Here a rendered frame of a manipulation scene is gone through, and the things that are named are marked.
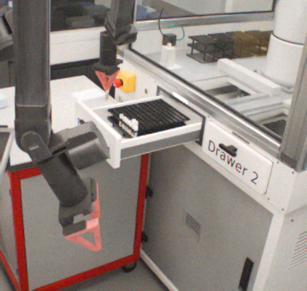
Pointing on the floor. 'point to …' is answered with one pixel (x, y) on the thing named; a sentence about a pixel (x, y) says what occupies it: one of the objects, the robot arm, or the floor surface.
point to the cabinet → (216, 228)
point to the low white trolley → (27, 215)
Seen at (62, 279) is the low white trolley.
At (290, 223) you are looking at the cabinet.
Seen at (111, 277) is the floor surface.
